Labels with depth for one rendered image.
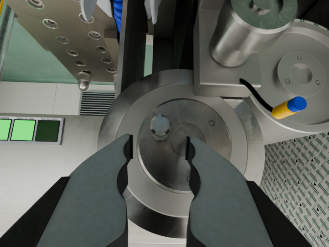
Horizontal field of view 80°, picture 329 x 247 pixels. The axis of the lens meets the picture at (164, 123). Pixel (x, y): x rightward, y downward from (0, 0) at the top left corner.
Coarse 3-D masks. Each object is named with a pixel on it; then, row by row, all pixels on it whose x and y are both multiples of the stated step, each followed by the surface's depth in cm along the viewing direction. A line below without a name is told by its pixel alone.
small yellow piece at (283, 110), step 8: (240, 80) 15; (248, 88) 15; (256, 96) 14; (264, 104) 14; (280, 104) 13; (288, 104) 12; (296, 104) 11; (304, 104) 11; (272, 112) 13; (280, 112) 13; (288, 112) 12; (296, 112) 12
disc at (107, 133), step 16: (144, 80) 19; (160, 80) 19; (176, 80) 19; (192, 80) 19; (128, 96) 18; (112, 112) 18; (240, 112) 18; (112, 128) 17; (256, 128) 18; (256, 144) 18; (256, 160) 17; (256, 176) 17; (128, 192) 16; (128, 208) 16; (144, 208) 16; (144, 224) 16; (160, 224) 16; (176, 224) 16
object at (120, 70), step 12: (132, 0) 24; (132, 12) 25; (132, 24) 25; (120, 36) 20; (132, 36) 25; (120, 48) 20; (132, 48) 26; (120, 60) 20; (132, 60) 26; (144, 60) 45; (120, 72) 19; (132, 72) 26; (120, 84) 19
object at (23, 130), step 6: (18, 120) 50; (18, 126) 50; (24, 126) 50; (30, 126) 50; (18, 132) 49; (24, 132) 49; (30, 132) 49; (12, 138) 49; (18, 138) 49; (24, 138) 49; (30, 138) 49
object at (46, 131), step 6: (42, 126) 50; (48, 126) 50; (54, 126) 50; (42, 132) 50; (48, 132) 50; (54, 132) 50; (36, 138) 49; (42, 138) 49; (48, 138) 49; (54, 138) 49
